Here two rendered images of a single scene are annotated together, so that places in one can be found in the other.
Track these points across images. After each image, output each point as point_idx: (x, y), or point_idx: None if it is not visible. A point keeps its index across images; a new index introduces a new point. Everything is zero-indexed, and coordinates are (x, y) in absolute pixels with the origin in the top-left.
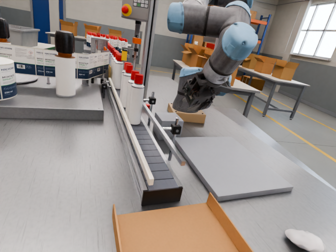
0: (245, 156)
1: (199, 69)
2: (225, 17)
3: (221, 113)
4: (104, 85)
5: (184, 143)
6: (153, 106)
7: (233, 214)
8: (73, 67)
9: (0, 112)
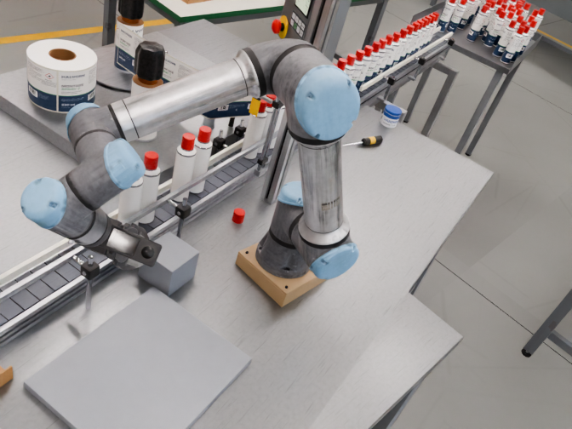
0: (185, 393)
1: (300, 202)
2: (81, 159)
3: (382, 319)
4: (216, 141)
5: (144, 305)
6: (265, 221)
7: (9, 412)
8: None
9: (39, 128)
